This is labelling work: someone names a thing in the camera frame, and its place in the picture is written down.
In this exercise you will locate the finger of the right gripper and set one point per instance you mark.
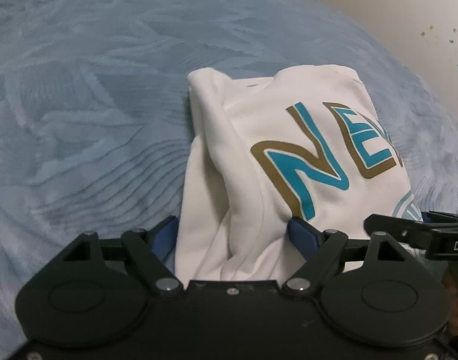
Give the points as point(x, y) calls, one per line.
point(417, 234)
point(437, 217)

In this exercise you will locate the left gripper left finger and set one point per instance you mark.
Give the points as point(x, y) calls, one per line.
point(145, 252)

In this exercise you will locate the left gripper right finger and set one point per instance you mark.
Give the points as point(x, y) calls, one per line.
point(322, 253)

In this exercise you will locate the white long-sleeve Nevada shirt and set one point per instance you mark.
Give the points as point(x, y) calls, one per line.
point(306, 143)

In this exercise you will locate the blue textured bedspread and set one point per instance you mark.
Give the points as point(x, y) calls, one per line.
point(95, 126)

